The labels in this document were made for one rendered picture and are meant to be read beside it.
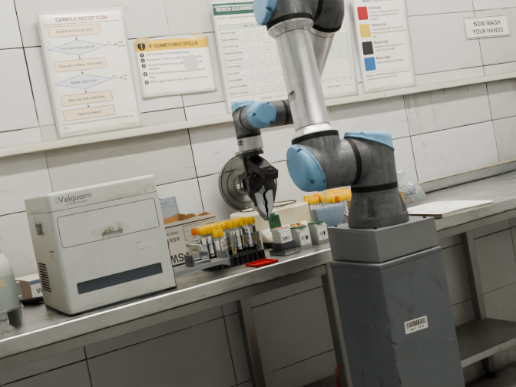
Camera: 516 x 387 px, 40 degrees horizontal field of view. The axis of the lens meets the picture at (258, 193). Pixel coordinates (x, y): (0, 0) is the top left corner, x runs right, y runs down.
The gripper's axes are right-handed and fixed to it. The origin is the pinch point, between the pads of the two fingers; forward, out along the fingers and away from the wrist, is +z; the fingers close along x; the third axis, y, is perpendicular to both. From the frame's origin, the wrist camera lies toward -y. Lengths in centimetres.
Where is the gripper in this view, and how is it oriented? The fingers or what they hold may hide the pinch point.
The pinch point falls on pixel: (266, 216)
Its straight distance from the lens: 210.7
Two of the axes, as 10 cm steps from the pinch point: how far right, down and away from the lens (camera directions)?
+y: -4.8, 0.4, 8.8
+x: -8.6, 1.9, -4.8
